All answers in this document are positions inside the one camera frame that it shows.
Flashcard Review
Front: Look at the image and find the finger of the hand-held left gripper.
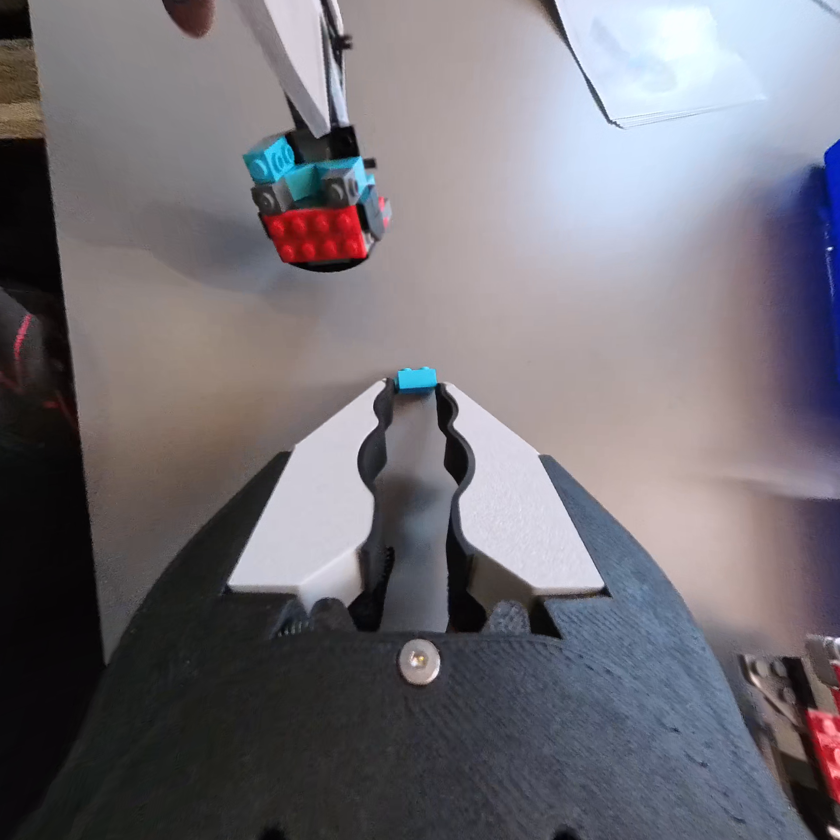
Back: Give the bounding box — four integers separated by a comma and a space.
233, 0, 331, 140
320, 0, 353, 129

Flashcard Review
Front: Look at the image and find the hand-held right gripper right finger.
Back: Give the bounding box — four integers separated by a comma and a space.
436, 382, 606, 621

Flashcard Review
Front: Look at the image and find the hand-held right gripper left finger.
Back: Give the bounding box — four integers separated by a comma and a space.
226, 377, 396, 614

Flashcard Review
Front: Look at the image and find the red turquoise grey brick model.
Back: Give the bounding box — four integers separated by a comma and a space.
241, 126, 395, 274

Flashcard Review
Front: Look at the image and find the white desk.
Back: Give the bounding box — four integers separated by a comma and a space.
28, 0, 840, 818

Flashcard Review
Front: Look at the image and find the person's left hand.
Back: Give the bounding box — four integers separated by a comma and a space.
160, 0, 215, 39

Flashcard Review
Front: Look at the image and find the brick instruction booklet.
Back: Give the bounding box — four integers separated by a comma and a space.
550, 0, 770, 130

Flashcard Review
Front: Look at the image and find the black red printed garment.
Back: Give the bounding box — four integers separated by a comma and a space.
0, 279, 89, 460

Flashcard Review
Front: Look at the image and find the grey red brick assembly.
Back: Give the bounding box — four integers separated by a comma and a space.
737, 632, 840, 821

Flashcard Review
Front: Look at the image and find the blue box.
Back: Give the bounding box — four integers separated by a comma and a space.
771, 138, 840, 424

